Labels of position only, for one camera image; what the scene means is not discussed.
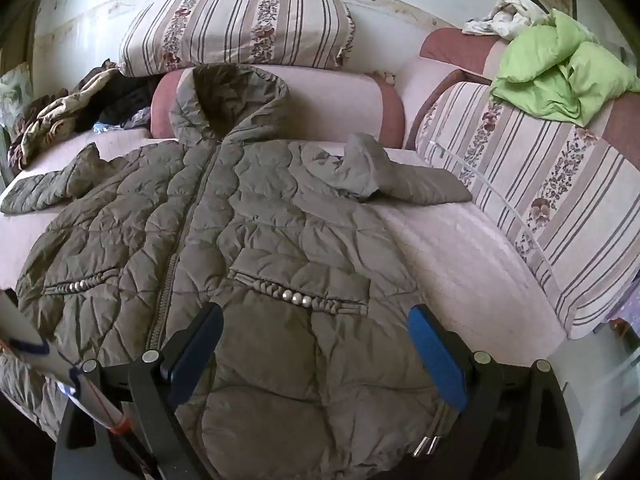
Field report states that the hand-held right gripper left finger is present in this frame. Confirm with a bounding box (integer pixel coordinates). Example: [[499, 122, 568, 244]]
[[52, 302, 224, 480]]

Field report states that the beige patterned cloth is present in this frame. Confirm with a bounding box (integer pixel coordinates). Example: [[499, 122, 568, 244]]
[[7, 67, 121, 171]]

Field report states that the pink cylindrical bolster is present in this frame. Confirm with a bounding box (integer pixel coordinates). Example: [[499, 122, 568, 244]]
[[150, 62, 406, 151]]

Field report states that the white crumpled cloth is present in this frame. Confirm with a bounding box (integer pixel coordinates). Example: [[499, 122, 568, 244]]
[[462, 0, 553, 41]]

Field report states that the pink sofa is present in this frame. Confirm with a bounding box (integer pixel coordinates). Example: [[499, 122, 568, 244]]
[[0, 25, 640, 411]]

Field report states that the white rod with red band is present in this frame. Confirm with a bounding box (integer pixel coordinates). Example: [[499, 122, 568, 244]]
[[0, 287, 166, 480]]

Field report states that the green blanket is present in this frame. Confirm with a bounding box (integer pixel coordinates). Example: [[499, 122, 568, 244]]
[[490, 9, 640, 128]]

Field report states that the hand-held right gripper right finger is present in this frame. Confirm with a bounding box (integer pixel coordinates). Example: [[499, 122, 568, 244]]
[[400, 304, 581, 480]]

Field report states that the olive quilted hooded jacket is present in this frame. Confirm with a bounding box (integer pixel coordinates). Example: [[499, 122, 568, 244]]
[[0, 64, 473, 480]]

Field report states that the dark clothes pile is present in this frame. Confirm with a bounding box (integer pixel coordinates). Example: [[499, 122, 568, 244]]
[[95, 82, 153, 133]]

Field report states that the pale floral pillow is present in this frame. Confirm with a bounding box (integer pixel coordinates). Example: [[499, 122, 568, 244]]
[[0, 62, 36, 131]]

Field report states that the striped floral cushion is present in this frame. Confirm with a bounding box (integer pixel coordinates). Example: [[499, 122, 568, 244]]
[[118, 0, 356, 78], [415, 80, 640, 341]]

